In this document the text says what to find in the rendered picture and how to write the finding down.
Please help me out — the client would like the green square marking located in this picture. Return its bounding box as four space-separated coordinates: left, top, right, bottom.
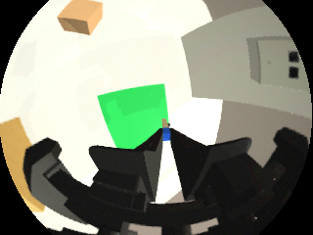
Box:
98 83 168 149

